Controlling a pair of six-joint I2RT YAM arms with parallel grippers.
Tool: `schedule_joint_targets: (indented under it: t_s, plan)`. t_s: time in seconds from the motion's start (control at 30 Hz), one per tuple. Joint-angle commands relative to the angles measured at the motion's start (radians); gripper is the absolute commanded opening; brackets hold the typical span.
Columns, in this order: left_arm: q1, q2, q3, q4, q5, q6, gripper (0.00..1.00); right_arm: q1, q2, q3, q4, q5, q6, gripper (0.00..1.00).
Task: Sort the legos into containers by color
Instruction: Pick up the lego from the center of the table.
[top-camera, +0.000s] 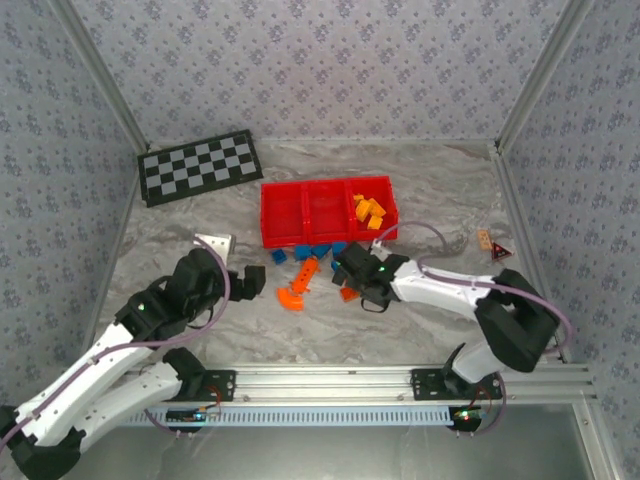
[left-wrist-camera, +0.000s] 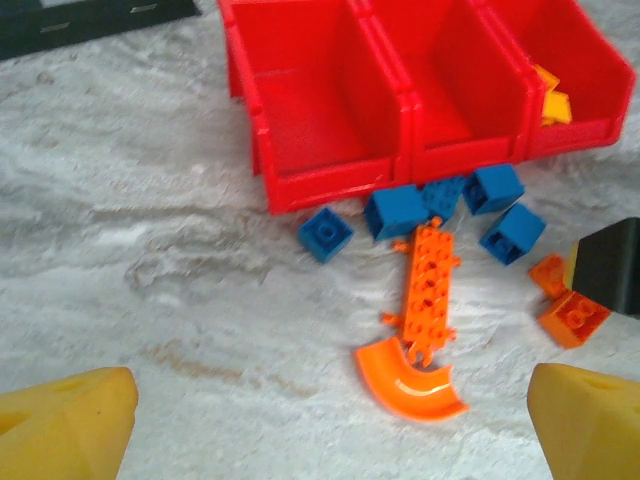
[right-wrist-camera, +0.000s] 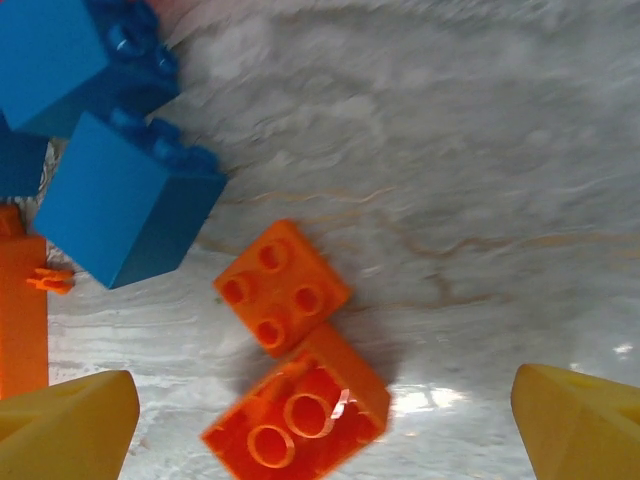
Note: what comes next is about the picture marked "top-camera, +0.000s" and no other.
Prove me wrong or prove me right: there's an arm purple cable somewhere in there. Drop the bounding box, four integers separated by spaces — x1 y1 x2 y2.
372 219 575 436
0 233 232 439

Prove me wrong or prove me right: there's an aluminium mounting rail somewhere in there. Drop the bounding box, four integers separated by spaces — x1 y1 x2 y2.
119 363 599 401

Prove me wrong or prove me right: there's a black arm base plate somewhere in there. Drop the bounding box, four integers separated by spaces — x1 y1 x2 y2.
410 368 503 401
189 368 237 402

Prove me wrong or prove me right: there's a long orange lego piece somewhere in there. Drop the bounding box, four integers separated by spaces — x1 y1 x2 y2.
292 257 320 295

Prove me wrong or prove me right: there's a small circuit board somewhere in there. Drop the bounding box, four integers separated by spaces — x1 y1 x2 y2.
449 405 484 426
166 407 221 425

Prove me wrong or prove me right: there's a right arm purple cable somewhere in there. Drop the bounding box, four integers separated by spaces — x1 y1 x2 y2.
372 219 575 436

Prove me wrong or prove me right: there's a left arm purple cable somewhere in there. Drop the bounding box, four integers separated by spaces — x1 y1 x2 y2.
0 233 232 439

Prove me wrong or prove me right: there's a blue-grey slotted cable duct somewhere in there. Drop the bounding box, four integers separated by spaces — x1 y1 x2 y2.
114 405 454 427

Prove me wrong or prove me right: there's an aluminium frame post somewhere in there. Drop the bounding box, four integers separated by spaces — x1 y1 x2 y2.
49 0 151 154
492 0 599 151

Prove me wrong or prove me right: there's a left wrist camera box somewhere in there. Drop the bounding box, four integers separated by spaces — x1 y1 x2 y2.
193 232 236 264

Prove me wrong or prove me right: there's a curved orange lego piece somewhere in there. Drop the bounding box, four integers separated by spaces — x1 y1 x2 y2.
277 284 306 312

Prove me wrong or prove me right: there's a grey metal sheet panel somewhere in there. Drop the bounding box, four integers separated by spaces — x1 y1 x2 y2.
74 424 596 480

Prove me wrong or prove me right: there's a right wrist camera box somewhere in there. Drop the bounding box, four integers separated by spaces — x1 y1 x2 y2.
369 238 401 261

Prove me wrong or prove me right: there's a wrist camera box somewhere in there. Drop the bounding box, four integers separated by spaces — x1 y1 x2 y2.
369 238 401 261
193 232 236 264

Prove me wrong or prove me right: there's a red plastic bin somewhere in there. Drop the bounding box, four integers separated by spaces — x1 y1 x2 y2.
302 179 355 245
260 182 309 250
347 175 401 241

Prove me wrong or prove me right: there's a black grey checkerboard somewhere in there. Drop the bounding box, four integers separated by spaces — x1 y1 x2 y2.
137 128 265 209

